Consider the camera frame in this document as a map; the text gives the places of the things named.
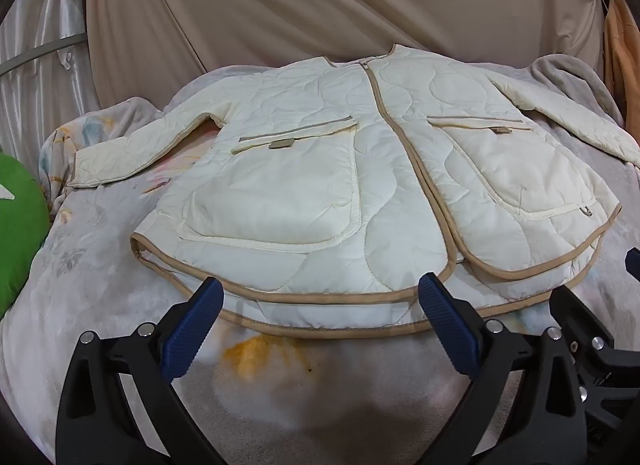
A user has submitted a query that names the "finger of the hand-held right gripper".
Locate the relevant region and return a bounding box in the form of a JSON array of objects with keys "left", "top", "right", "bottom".
[
  {"left": 549, "top": 285, "right": 640, "bottom": 442},
  {"left": 624, "top": 246, "right": 640, "bottom": 293}
]

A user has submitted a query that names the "silver satin curtain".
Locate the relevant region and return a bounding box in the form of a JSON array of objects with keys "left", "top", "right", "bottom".
[{"left": 0, "top": 0, "right": 101, "bottom": 156}]

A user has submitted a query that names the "orange cloth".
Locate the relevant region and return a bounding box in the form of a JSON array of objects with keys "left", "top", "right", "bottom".
[{"left": 602, "top": 0, "right": 640, "bottom": 116}]

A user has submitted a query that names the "cream quilted jacket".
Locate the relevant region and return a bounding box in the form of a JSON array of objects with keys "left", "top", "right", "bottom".
[{"left": 67, "top": 44, "right": 640, "bottom": 333}]

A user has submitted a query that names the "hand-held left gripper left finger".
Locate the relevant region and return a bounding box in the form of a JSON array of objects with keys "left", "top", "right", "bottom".
[{"left": 55, "top": 278, "right": 225, "bottom": 465}]

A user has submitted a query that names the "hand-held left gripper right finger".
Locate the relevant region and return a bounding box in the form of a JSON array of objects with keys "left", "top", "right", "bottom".
[{"left": 418, "top": 272, "right": 587, "bottom": 465}]

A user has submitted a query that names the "grey floral blanket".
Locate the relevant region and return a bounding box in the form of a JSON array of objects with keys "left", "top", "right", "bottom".
[{"left": 0, "top": 52, "right": 640, "bottom": 465}]

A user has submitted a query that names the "green cushion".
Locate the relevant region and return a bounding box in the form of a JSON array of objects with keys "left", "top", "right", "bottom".
[{"left": 0, "top": 152, "right": 51, "bottom": 318}]

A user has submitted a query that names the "grey metal rail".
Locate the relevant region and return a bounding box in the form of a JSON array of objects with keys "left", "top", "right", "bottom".
[{"left": 0, "top": 35, "right": 87, "bottom": 77}]

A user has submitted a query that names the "beige backdrop cloth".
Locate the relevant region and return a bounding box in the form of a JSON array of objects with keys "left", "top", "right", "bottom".
[{"left": 85, "top": 0, "right": 608, "bottom": 111}]

